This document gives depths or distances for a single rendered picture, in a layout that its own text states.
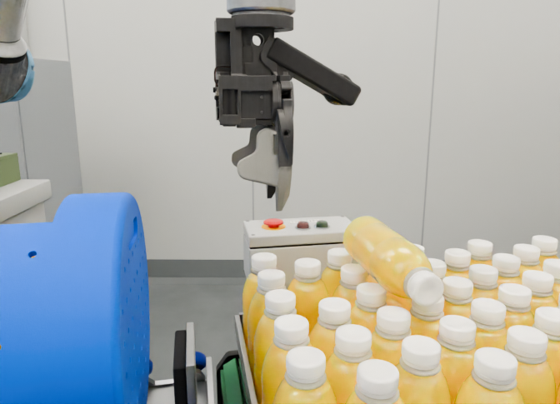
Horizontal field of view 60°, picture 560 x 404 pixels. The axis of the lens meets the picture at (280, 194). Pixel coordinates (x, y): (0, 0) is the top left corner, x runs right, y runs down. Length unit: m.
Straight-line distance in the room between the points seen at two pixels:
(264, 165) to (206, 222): 2.81
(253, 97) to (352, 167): 2.72
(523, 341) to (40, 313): 0.47
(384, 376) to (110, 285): 0.26
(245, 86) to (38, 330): 0.30
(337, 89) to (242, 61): 0.11
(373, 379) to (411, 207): 2.92
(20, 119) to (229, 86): 1.70
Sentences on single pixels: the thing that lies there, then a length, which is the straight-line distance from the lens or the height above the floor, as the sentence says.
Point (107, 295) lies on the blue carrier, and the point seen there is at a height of 1.17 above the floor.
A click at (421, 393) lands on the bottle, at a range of 0.54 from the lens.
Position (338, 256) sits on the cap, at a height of 1.09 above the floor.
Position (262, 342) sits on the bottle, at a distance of 0.63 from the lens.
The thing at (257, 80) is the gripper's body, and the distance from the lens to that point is 0.53.
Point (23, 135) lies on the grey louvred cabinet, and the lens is 2.18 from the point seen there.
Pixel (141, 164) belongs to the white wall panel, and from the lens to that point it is 3.34.
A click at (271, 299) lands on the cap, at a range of 0.61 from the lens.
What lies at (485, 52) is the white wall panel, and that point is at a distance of 3.40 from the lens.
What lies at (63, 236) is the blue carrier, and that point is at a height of 1.21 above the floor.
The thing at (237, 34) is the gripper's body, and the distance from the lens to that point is 0.54.
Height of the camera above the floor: 1.36
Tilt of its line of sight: 13 degrees down
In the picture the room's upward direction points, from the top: straight up
